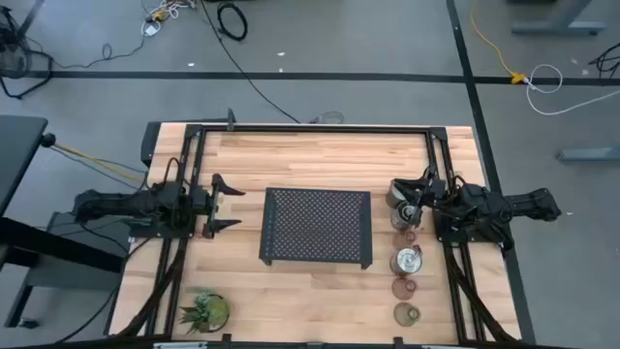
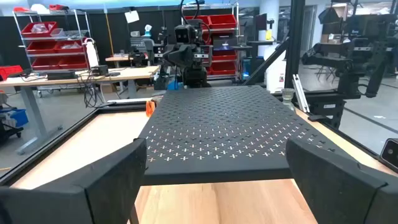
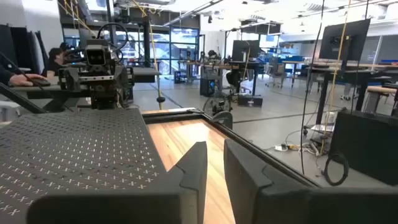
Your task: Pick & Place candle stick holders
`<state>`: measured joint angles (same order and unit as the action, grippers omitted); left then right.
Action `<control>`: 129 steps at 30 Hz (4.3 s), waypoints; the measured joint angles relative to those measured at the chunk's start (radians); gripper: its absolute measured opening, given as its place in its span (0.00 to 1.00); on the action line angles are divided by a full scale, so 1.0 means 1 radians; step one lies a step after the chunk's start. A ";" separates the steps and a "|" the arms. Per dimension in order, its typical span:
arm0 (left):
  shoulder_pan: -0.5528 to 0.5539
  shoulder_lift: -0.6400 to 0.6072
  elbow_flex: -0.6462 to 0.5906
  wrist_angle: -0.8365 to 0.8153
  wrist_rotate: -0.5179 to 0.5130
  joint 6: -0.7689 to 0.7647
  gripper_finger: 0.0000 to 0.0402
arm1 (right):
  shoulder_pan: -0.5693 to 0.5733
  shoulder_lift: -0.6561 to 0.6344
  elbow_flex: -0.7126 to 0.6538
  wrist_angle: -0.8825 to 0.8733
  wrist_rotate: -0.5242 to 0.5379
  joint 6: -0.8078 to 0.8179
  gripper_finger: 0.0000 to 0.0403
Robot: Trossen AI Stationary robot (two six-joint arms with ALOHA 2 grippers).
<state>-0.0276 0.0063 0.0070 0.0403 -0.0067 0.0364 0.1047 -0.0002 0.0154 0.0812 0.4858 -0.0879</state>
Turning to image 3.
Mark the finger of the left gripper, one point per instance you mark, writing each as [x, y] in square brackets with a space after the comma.
[97, 96]
[110, 96]

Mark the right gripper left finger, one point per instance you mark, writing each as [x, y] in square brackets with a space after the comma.
[186, 205]

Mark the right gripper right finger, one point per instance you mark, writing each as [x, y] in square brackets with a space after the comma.
[264, 199]

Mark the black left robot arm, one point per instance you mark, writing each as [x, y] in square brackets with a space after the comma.
[126, 90]

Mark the person's forearm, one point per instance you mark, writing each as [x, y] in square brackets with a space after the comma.
[5, 74]

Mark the person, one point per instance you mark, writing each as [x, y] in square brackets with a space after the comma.
[54, 63]

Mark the black computer mouse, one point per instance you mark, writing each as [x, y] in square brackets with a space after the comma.
[42, 82]

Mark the black office desk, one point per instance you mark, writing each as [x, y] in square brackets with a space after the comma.
[146, 73]

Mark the black perforated metal shelf riser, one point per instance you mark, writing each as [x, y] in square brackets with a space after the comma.
[77, 146]

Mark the white power strip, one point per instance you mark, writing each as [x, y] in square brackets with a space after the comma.
[281, 147]

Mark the person's hand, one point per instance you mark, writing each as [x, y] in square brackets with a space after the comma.
[23, 80]

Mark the black computer tower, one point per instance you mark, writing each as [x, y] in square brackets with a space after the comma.
[207, 87]

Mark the black box on floor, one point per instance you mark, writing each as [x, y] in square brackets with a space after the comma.
[250, 101]

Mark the black floor fan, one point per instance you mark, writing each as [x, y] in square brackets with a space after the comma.
[217, 105]

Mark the wooden desk with black legs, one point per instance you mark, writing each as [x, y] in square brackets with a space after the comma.
[217, 66]

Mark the large black equipment case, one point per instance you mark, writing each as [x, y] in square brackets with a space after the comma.
[367, 146]

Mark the grey office chair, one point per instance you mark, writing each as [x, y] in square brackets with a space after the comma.
[273, 71]

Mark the black computer monitor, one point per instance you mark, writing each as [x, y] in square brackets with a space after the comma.
[245, 50]
[345, 40]

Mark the black desk with wooden top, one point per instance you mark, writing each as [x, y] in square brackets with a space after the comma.
[348, 73]

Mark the wooden top stool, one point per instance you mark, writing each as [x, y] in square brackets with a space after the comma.
[381, 90]

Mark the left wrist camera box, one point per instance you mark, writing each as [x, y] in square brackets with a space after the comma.
[95, 56]

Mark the black aluminium table frame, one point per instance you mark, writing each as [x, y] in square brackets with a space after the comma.
[171, 117]

